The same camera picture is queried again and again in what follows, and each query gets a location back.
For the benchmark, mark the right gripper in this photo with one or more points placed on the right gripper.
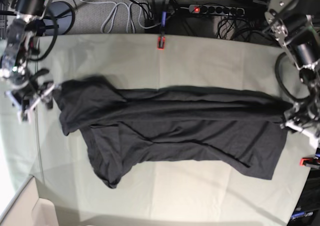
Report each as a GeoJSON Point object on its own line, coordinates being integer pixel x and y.
{"type": "Point", "coordinates": [25, 87]}

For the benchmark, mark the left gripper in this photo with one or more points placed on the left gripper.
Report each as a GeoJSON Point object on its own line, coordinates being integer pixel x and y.
{"type": "Point", "coordinates": [305, 114]}

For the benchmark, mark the dark grey t-shirt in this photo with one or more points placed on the dark grey t-shirt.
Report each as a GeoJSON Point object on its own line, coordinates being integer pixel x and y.
{"type": "Point", "coordinates": [125, 127]}

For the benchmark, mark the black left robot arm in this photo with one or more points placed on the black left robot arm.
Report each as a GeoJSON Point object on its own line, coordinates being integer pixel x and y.
{"type": "Point", "coordinates": [291, 24]}

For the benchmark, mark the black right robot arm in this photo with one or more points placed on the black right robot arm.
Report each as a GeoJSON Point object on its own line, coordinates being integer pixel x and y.
{"type": "Point", "coordinates": [20, 49]}

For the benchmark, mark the red black clamp right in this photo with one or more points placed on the red black clamp right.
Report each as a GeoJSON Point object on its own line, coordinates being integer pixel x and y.
{"type": "Point", "coordinates": [312, 162]}

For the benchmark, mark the red black clamp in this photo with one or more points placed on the red black clamp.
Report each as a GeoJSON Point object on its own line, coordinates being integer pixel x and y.
{"type": "Point", "coordinates": [161, 37]}
{"type": "Point", "coordinates": [312, 162]}

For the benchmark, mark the round dark stand base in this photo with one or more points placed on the round dark stand base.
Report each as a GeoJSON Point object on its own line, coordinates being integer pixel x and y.
{"type": "Point", "coordinates": [65, 16]}

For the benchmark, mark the light green table cloth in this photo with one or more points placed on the light green table cloth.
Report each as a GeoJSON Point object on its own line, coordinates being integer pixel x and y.
{"type": "Point", "coordinates": [184, 193]}

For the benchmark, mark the beige plastic bin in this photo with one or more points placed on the beige plastic bin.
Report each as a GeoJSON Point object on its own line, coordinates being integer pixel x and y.
{"type": "Point", "coordinates": [27, 208]}

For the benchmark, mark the red black clamp middle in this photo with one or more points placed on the red black clamp middle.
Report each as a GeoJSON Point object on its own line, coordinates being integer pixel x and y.
{"type": "Point", "coordinates": [161, 37]}

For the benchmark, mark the black power strip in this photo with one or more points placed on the black power strip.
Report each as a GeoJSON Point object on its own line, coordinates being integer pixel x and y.
{"type": "Point", "coordinates": [216, 10]}

